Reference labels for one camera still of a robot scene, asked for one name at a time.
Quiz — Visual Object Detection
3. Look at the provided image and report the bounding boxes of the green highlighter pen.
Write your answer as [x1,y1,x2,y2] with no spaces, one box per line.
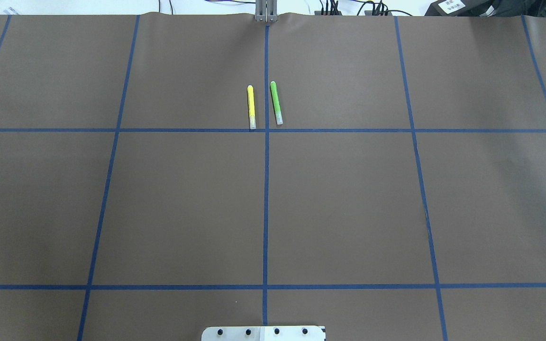
[270,81,283,126]

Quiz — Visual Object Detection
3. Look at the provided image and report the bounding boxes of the yellow highlighter pen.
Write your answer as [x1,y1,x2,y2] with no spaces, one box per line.
[246,85,256,130]

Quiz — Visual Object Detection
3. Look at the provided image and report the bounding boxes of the black power strip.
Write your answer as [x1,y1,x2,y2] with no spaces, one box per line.
[313,0,391,17]

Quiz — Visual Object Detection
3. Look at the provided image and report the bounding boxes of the black adapter box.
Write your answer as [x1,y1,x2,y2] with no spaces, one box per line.
[425,0,494,17]

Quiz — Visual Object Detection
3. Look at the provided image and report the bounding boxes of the aluminium frame post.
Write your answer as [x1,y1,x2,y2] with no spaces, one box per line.
[254,0,278,23]

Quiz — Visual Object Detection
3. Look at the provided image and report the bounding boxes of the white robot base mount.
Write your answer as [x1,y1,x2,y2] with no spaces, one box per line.
[201,325,327,341]

